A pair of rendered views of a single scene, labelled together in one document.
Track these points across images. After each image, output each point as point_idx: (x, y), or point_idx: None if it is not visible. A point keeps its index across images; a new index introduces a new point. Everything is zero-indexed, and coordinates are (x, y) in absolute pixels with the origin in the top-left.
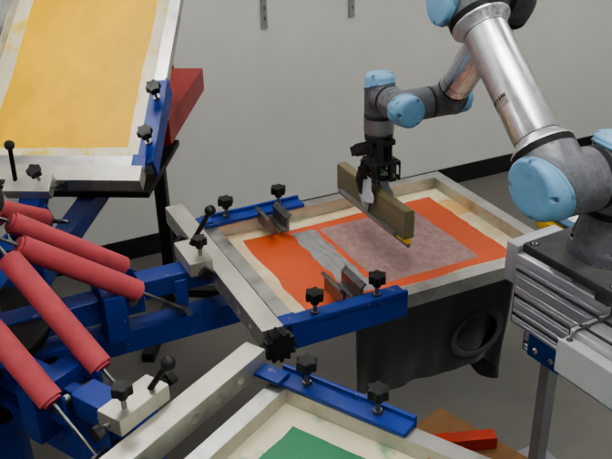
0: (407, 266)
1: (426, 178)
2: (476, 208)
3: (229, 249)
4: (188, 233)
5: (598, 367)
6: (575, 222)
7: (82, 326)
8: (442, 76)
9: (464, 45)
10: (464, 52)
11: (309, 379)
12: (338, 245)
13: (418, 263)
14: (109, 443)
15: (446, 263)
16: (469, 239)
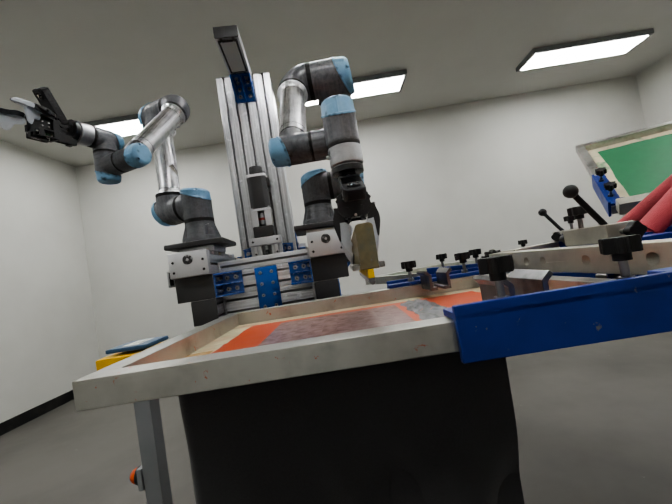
0: (355, 313)
1: (134, 366)
2: (193, 340)
3: (581, 279)
4: (648, 240)
5: None
6: (328, 211)
7: (634, 207)
8: (299, 127)
9: (303, 107)
10: (305, 112)
11: (475, 262)
12: (412, 319)
13: (342, 315)
14: None
15: (317, 317)
16: (261, 331)
